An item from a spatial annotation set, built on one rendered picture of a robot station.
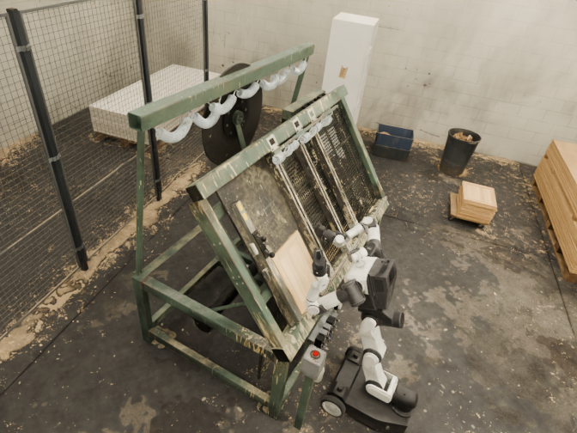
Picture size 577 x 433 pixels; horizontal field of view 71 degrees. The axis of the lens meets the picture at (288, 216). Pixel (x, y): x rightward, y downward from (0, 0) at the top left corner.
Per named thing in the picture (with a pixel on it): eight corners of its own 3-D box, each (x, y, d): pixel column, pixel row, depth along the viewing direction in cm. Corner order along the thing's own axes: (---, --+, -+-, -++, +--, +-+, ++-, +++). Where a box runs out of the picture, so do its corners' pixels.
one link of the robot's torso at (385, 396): (395, 385, 324) (400, 375, 316) (388, 405, 309) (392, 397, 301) (371, 373, 331) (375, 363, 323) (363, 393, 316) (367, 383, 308)
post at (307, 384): (300, 430, 309) (313, 375, 264) (293, 426, 311) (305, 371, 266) (303, 423, 313) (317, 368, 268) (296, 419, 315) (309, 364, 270)
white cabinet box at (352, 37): (345, 159, 667) (373, 26, 545) (312, 150, 678) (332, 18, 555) (352, 143, 715) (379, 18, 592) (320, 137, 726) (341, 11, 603)
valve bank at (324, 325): (319, 364, 292) (324, 344, 277) (302, 355, 296) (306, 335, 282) (345, 318, 328) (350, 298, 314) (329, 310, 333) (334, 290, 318)
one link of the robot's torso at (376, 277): (403, 290, 281) (397, 247, 266) (389, 323, 256) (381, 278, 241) (363, 285, 297) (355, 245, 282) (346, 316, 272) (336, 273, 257)
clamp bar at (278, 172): (323, 280, 316) (349, 277, 301) (254, 143, 281) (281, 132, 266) (328, 272, 323) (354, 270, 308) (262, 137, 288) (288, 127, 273)
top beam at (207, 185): (193, 203, 230) (204, 199, 224) (184, 188, 227) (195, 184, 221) (340, 97, 391) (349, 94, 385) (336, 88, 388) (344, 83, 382)
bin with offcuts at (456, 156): (467, 180, 650) (482, 144, 611) (434, 173, 659) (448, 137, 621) (465, 167, 690) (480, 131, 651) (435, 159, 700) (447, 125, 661)
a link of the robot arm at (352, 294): (347, 304, 258) (365, 296, 252) (343, 308, 250) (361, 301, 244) (339, 288, 260) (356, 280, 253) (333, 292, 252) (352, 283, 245)
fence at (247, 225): (294, 322, 281) (299, 322, 278) (231, 204, 253) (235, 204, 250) (298, 317, 285) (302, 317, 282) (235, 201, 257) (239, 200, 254)
